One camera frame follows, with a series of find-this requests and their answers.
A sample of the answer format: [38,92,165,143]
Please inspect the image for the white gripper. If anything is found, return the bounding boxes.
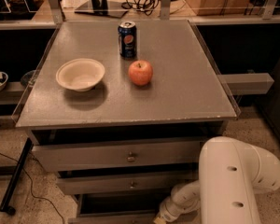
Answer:
[153,197,184,224]

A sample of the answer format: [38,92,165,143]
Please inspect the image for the beige paper bowl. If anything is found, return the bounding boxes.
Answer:
[55,58,105,91]

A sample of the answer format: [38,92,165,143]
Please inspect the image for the grey drawer cabinet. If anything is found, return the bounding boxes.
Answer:
[15,19,242,203]

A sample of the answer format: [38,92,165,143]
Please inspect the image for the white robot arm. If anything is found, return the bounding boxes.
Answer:
[154,136,280,224]

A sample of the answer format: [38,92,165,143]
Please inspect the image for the red apple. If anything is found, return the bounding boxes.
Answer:
[128,60,153,86]

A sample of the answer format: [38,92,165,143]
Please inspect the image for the black monitor stand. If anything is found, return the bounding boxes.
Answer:
[75,0,127,19]

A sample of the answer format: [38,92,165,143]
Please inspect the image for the blue Pepsi can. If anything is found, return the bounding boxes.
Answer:
[118,21,137,59]

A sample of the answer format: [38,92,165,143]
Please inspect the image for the thin black floor cable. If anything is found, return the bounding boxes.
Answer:
[0,137,66,224]

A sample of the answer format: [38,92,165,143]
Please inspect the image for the grey drawer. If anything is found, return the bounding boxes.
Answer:
[33,136,209,172]
[67,191,168,224]
[57,170,198,195]

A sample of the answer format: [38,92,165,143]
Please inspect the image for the grey metal shelf beam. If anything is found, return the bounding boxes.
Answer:
[217,73,274,95]

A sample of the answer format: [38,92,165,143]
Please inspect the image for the grey middle drawer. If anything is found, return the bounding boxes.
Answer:
[57,170,198,195]

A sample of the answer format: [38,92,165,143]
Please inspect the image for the dark bowl on shelf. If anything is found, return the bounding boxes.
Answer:
[21,70,38,87]

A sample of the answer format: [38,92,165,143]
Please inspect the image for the grey top drawer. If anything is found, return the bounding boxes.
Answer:
[33,136,209,172]

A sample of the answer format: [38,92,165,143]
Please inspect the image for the black bar on floor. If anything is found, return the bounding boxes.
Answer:
[0,139,33,216]

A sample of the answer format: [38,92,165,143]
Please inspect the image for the grey bottom drawer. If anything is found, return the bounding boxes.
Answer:
[67,191,168,224]

